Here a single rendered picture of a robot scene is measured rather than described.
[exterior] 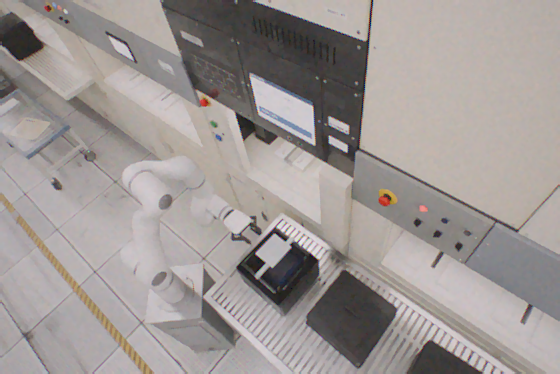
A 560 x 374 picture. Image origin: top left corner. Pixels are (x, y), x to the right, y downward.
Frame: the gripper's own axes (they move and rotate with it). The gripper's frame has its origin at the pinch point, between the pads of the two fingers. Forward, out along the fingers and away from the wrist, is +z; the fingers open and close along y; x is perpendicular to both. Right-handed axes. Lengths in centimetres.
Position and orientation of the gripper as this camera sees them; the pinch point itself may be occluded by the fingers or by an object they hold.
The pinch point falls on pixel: (253, 235)
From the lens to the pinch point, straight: 162.2
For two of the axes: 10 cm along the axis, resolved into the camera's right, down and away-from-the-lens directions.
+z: 7.4, 5.1, -4.5
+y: -6.7, 6.5, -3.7
